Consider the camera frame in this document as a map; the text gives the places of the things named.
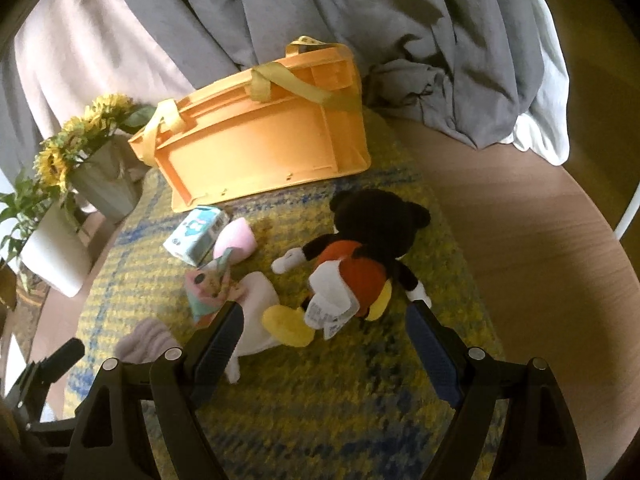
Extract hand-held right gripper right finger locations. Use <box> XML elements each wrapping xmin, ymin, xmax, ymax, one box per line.
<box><xmin>405</xmin><ymin>302</ymin><xmax>588</xmax><ymax>480</ymax></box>

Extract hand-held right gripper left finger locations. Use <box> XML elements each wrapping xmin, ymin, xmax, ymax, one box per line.
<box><xmin>65</xmin><ymin>300</ymin><xmax>246</xmax><ymax>480</ymax></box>

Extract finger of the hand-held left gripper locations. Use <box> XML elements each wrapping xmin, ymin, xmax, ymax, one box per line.
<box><xmin>42</xmin><ymin>337</ymin><xmax>86</xmax><ymax>377</ymax></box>

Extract printed pastel cloth pouch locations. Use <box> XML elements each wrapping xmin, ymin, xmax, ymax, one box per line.
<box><xmin>185</xmin><ymin>250</ymin><xmax>246</xmax><ymax>328</ymax></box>

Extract grey pink knitted sock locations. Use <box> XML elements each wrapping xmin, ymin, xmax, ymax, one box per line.
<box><xmin>114</xmin><ymin>318</ymin><xmax>183</xmax><ymax>366</ymax></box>

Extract pink soft pad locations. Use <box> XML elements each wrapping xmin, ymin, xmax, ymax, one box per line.
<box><xmin>212</xmin><ymin>218</ymin><xmax>259</xmax><ymax>264</ymax></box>

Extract black mouse plush toy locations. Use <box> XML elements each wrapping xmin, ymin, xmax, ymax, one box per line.
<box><xmin>262</xmin><ymin>188</ymin><xmax>433</xmax><ymax>348</ymax></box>

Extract blue white tissue pack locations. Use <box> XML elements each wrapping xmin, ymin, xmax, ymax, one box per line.
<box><xmin>163</xmin><ymin>205</ymin><xmax>231</xmax><ymax>267</ymax></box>

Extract orange plastic crate yellow handles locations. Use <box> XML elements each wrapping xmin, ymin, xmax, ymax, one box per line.
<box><xmin>127</xmin><ymin>35</ymin><xmax>372</xmax><ymax>212</ymax></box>

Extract white plant pot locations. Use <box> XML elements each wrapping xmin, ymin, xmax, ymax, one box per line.
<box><xmin>20</xmin><ymin>200</ymin><xmax>93</xmax><ymax>298</ymax></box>

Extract yellow blue plaid mat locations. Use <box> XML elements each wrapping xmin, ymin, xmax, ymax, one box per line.
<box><xmin>62</xmin><ymin>105</ymin><xmax>506</xmax><ymax>480</ymax></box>

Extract green leafy plant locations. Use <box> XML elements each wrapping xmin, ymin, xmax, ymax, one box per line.
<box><xmin>0</xmin><ymin>167</ymin><xmax>56</xmax><ymax>266</ymax></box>

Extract grey ribbed vase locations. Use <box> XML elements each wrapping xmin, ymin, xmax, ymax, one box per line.
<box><xmin>70</xmin><ymin>135</ymin><xmax>146</xmax><ymax>223</ymax></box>

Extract grey curtain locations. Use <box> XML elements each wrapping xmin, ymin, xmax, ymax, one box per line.
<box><xmin>0</xmin><ymin>52</ymin><xmax>48</xmax><ymax>183</ymax></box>
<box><xmin>165</xmin><ymin>0</ymin><xmax>546</xmax><ymax>150</ymax></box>

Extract sunflower bouquet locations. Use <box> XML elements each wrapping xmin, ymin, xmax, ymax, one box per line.
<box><xmin>34</xmin><ymin>92</ymin><xmax>158</xmax><ymax>193</ymax></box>

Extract pale pink curtain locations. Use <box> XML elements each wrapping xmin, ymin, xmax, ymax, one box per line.
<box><xmin>14</xmin><ymin>0</ymin><xmax>201</xmax><ymax>171</ymax></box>

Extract white curved frame strip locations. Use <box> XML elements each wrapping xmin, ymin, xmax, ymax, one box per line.
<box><xmin>615</xmin><ymin>157</ymin><xmax>640</xmax><ymax>242</ymax></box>

